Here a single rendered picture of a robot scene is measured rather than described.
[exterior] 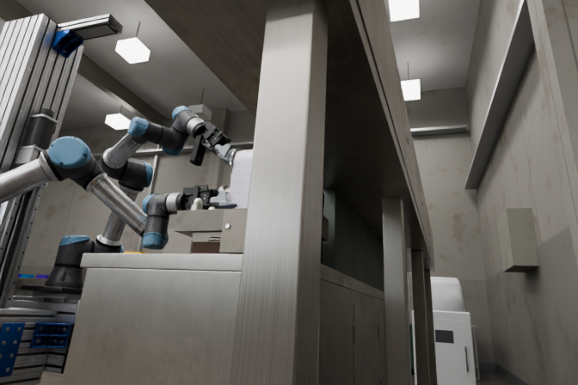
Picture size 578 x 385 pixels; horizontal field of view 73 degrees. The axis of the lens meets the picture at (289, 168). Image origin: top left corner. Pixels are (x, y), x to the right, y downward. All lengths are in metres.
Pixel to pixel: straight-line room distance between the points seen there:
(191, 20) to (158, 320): 0.73
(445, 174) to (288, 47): 8.96
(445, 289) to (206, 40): 4.64
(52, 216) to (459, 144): 11.55
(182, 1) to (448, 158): 9.09
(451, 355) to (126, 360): 4.11
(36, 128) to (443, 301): 4.26
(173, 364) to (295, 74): 0.78
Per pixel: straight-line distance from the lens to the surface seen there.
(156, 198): 1.45
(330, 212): 1.19
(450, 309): 4.95
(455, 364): 4.90
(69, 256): 2.00
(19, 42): 2.29
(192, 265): 1.03
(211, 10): 0.56
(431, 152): 9.54
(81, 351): 1.22
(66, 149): 1.51
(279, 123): 0.40
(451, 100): 10.13
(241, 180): 1.32
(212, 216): 1.10
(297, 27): 0.46
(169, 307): 1.05
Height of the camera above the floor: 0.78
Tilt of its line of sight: 20 degrees up
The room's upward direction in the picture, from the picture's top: 4 degrees clockwise
